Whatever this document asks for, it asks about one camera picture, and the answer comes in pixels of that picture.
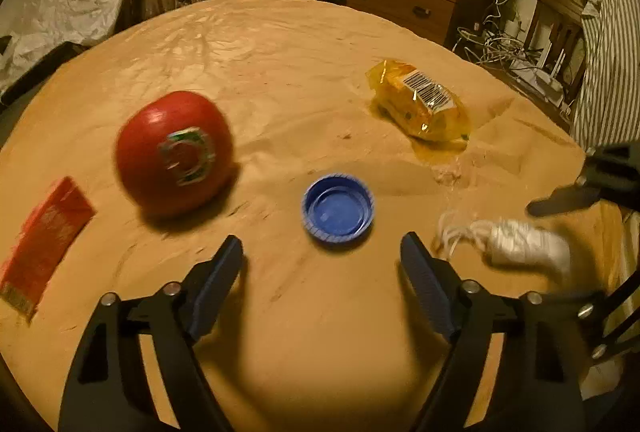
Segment striped hanging cloth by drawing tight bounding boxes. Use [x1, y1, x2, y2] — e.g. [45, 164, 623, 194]
[572, 0, 639, 149]

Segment left silver plastic cover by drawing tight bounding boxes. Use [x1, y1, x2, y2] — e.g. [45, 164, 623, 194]
[1, 0, 122, 93]

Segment white wifi router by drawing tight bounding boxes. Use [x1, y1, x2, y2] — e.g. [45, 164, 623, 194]
[509, 47, 566, 108]

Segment white tissue with string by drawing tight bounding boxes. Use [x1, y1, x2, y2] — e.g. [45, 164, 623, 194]
[436, 211, 572, 277]

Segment blue bottle cap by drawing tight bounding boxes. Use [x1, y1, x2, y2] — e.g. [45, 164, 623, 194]
[302, 173, 375, 245]

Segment red apple with sticker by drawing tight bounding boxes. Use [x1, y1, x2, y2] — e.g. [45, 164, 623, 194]
[114, 91, 234, 219]

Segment tangled white cables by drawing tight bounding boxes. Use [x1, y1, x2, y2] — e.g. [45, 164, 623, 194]
[451, 0, 536, 66]

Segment wooden chair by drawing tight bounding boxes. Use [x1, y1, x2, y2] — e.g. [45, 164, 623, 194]
[524, 0, 587, 102]

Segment red rectangular carton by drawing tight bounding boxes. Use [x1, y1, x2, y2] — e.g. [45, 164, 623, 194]
[1, 177, 96, 322]

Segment yellow plastic snack wrapper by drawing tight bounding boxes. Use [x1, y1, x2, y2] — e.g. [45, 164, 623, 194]
[366, 59, 472, 143]

